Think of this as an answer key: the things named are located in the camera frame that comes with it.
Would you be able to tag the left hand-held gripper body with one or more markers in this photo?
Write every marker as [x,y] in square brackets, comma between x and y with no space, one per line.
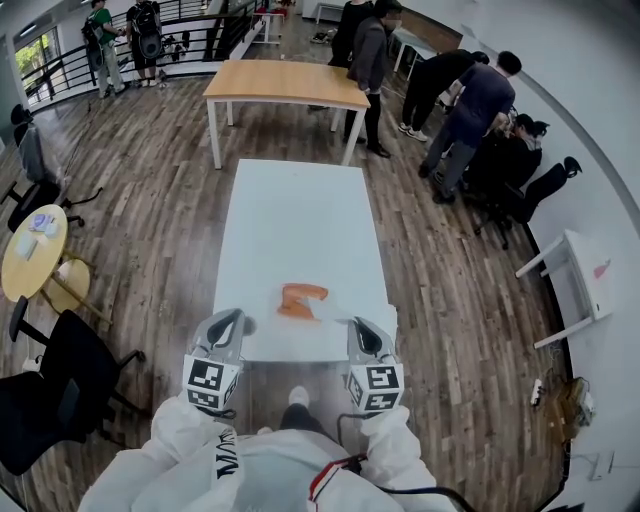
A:
[205,377]

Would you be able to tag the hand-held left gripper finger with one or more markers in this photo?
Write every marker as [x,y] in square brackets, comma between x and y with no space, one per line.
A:
[240,342]
[200,337]

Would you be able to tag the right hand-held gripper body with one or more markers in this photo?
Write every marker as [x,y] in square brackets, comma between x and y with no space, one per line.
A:
[377,387]

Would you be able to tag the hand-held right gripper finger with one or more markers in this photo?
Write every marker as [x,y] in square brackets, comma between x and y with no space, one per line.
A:
[352,352]
[387,350]

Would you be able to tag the orange plastic snack packet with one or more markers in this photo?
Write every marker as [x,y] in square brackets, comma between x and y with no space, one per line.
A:
[295,310]

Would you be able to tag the person's left forearm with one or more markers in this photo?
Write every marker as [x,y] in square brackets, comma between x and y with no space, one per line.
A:
[185,430]

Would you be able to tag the person's right forearm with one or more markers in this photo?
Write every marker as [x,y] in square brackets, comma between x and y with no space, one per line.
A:
[400,450]

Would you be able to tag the person's white right shoe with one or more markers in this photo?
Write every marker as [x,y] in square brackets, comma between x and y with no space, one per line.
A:
[299,395]

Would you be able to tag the person's white shoe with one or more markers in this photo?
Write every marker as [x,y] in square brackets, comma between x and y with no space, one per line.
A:
[265,430]
[299,395]

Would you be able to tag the person's white left shoe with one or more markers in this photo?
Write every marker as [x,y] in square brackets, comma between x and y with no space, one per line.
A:
[265,430]

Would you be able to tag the person's black trousers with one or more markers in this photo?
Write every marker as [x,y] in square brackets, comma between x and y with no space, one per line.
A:
[300,422]

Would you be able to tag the person's white suit torso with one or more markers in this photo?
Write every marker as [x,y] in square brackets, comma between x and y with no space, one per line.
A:
[275,475]

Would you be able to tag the black office chair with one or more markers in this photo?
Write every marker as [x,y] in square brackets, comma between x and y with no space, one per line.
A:
[542,190]
[495,210]
[75,360]
[35,197]

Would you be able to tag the white rectangular table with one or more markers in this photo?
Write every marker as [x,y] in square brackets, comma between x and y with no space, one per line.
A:
[300,225]

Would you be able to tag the white power strip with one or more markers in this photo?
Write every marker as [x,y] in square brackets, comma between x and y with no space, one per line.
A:
[536,392]

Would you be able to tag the round yellow table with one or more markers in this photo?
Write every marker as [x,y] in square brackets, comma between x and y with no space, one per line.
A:
[25,280]

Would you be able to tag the cardboard box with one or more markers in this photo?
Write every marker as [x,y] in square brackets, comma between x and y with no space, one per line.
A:
[570,407]

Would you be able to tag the purple packet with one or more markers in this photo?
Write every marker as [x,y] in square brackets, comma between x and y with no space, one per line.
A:
[42,222]

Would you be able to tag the white flat box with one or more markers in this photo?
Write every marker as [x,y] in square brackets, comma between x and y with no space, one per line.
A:
[26,246]

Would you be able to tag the white side desk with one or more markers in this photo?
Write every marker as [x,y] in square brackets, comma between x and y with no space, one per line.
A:
[580,250]

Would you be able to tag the pink item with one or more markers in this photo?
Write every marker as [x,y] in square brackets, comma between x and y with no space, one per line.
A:
[602,270]

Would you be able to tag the grey jacket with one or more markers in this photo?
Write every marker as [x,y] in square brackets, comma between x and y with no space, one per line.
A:
[35,155]

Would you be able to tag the wooden top table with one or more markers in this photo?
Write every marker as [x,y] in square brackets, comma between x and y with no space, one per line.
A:
[285,82]

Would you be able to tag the black metal railing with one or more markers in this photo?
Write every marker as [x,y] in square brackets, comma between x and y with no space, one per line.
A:
[217,42]

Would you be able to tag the white desk grey top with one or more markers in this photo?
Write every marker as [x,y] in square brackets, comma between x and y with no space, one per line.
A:
[412,42]

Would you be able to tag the window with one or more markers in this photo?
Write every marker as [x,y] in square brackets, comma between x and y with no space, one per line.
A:
[37,62]

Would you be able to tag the small white table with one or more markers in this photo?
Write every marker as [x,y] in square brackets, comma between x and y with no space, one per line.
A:
[267,15]

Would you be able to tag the long white table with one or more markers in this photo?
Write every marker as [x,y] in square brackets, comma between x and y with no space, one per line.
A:
[327,5]

